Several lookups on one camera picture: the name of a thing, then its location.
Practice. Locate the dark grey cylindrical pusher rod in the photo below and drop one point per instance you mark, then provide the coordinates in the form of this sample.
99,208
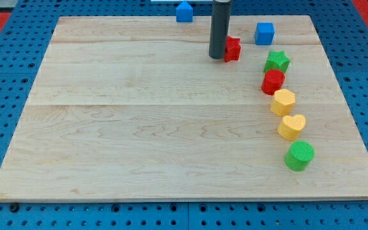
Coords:
220,17

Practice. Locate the red star block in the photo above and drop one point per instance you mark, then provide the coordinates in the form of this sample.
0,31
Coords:
232,50

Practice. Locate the green star block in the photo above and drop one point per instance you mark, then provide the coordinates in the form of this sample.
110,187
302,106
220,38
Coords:
277,60

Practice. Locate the blue house-shaped block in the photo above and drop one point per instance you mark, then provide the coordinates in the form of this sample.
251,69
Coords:
184,12

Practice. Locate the blue cube block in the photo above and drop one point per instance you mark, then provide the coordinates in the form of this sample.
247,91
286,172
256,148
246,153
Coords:
264,33

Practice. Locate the red cylinder block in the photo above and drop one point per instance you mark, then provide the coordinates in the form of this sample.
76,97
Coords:
273,81

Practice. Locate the yellow hexagon block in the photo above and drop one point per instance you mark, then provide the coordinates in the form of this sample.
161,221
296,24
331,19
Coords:
282,102

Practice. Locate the light wooden board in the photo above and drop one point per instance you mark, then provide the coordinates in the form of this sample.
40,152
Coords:
133,109

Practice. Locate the yellow heart block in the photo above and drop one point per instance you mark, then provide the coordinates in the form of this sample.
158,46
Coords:
291,127

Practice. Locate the green cylinder block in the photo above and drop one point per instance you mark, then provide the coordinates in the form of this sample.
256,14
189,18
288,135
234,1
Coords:
299,155

